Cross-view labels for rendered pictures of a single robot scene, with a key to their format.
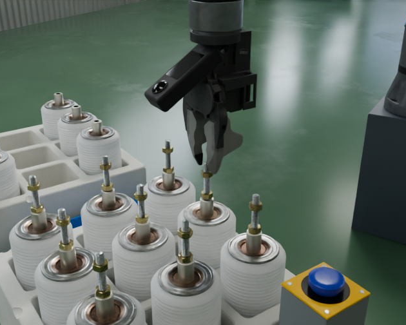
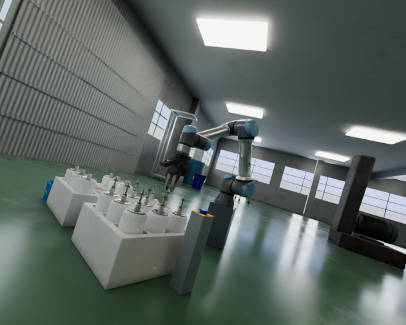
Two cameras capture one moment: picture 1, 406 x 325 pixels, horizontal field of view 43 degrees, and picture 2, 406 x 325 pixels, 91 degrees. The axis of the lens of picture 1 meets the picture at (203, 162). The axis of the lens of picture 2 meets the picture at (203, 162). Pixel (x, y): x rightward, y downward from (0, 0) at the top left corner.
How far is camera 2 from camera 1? 0.42 m
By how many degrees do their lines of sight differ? 32
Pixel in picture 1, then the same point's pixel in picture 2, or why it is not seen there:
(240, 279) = (173, 220)
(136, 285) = not seen: hidden behind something
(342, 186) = not seen: hidden behind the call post
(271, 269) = (183, 218)
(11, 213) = (89, 198)
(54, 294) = (117, 206)
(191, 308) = (161, 218)
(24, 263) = (102, 202)
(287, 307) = (192, 216)
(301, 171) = not seen: hidden behind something
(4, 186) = (90, 189)
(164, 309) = (152, 218)
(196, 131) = (169, 178)
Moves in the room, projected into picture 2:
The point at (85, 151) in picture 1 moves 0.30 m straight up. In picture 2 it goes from (120, 189) to (135, 144)
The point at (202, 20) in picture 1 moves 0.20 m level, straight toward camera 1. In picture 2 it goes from (181, 148) to (187, 146)
